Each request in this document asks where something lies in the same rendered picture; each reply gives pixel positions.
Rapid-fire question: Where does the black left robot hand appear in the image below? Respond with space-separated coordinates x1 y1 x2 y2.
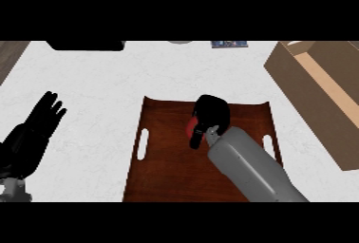
0 90 69 180

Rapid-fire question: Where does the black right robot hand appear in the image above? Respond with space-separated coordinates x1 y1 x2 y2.
187 94 233 151

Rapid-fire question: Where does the blue printed packet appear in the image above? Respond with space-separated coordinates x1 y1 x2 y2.
209 41 249 49

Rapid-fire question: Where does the brown wooden tray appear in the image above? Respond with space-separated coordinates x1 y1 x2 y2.
120 95 284 203

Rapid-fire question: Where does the black appliance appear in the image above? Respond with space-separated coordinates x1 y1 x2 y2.
44 41 125 52

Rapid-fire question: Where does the red tomato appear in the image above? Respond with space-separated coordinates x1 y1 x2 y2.
184 116 199 140

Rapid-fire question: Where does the brown cardboard box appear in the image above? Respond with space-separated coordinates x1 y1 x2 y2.
262 41 359 172

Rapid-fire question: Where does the dark wooden cabinet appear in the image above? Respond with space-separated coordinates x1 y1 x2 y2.
0 41 30 85

